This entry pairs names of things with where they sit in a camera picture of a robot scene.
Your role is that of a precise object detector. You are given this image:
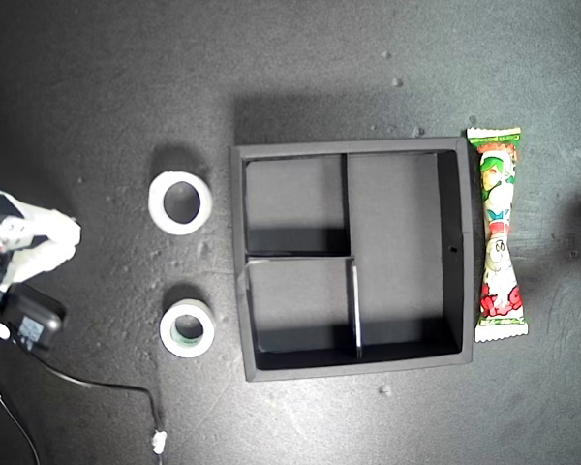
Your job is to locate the snack bar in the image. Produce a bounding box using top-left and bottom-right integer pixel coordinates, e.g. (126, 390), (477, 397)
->
(465, 126), (531, 345)

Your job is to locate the white tape roll green core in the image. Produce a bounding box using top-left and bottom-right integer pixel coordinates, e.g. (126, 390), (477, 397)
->
(158, 296), (217, 360)

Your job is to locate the large white tape roll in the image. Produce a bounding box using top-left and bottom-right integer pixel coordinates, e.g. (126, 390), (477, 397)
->
(147, 170), (215, 237)

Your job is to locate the black tray with wells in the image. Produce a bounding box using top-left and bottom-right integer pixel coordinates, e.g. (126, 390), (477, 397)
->
(229, 136), (476, 385)

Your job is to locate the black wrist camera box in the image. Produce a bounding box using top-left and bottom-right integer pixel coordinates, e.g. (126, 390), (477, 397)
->
(0, 282), (68, 360)

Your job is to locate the black camera cable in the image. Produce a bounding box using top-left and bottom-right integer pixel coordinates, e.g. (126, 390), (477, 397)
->
(41, 356), (165, 456)

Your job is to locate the thin black cable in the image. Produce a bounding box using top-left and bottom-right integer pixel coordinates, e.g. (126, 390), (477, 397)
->
(0, 360), (43, 465)

